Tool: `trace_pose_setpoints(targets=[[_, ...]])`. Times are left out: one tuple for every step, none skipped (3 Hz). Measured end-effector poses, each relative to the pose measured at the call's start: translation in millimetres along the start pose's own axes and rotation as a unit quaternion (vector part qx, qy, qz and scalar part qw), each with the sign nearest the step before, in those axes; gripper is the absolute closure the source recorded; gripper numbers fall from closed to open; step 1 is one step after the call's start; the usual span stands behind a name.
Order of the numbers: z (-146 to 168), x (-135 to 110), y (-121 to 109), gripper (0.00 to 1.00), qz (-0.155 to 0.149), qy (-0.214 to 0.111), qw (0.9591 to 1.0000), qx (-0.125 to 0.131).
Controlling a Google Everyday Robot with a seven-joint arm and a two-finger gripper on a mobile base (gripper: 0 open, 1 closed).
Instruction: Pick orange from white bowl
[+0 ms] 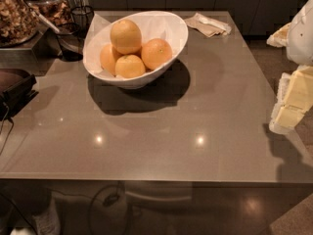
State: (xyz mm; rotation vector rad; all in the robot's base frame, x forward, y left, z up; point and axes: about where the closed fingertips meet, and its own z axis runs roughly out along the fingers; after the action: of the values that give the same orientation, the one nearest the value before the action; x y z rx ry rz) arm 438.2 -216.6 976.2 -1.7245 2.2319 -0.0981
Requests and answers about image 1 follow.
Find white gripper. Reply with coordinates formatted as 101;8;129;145
266;0;313;135

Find orange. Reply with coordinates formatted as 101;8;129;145
115;55;146;78
141;38;172;71
100;44;121;75
110;20;142;55

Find white oval bowl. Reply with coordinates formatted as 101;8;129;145
83;11;188;89

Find crumpled paper napkin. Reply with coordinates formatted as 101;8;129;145
184;13;232;37

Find small glass snack jar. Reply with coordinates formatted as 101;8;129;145
26;0;72;25

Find metal tray stand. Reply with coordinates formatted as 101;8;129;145
0;28;61;76

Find large glass snack jar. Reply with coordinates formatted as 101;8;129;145
0;0;39;47

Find black wire cup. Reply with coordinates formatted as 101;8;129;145
71;5;94;31

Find white spoon handle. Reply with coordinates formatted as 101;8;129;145
22;0;60;33

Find black device with cable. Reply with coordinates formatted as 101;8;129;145
0;69;38;121

